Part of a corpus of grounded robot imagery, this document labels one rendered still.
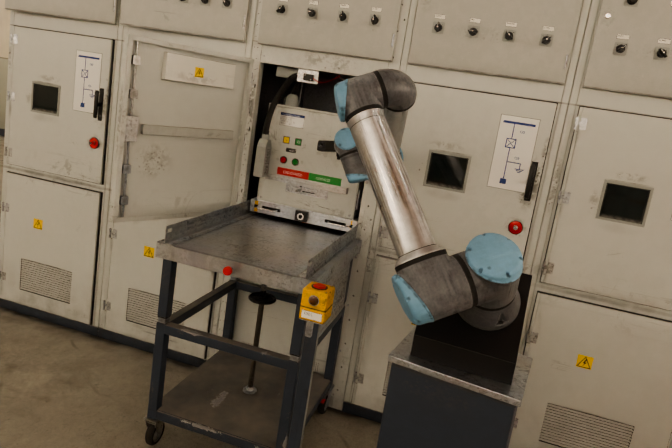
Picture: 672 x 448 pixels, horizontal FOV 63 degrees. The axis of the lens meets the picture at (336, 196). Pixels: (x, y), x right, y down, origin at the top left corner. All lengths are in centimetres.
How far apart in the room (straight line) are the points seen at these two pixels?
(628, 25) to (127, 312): 267
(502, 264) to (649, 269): 111
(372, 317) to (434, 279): 114
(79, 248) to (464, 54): 219
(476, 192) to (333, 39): 91
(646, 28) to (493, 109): 62
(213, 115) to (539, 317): 167
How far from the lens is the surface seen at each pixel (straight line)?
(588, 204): 242
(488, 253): 150
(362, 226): 250
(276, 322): 276
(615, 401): 268
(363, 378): 271
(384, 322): 258
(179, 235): 218
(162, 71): 240
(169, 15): 281
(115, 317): 321
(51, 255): 338
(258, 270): 195
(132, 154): 238
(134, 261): 304
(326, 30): 251
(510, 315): 168
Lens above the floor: 146
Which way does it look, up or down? 10 degrees down
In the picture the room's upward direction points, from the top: 9 degrees clockwise
